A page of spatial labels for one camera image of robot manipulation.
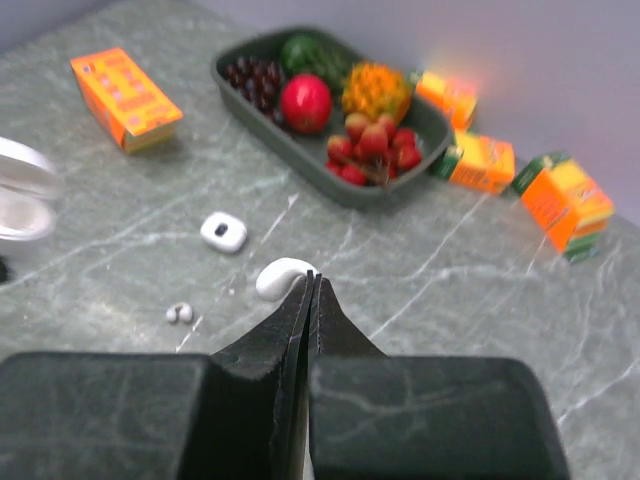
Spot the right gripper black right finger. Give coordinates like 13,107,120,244
308,277,571,479

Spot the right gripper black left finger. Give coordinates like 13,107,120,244
1,276,313,479

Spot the white earbud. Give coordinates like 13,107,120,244
255,257,318,302
165,302,194,324

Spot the white gold-rimmed charging case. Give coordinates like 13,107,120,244
200,211,248,254

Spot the red lychee bunch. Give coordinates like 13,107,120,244
325,112,423,189

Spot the orange box middle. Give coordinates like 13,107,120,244
430,130,515,195

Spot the orange box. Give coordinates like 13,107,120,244
512,151,615,263
409,70,478,131
430,130,515,195
70,47,183,154

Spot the orange box right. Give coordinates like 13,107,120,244
512,151,615,263

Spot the orange box front left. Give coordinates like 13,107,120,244
70,47,183,154

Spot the dark grey fruit tray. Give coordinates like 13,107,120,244
210,25,453,209

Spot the red pomegranate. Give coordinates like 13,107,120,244
280,74,332,135

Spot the orange spiky fruit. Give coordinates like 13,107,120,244
341,62,413,124

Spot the orange box back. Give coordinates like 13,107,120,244
409,70,478,131

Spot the dark grape bunch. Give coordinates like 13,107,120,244
222,56,287,128

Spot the green fruit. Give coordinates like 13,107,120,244
280,35,320,76

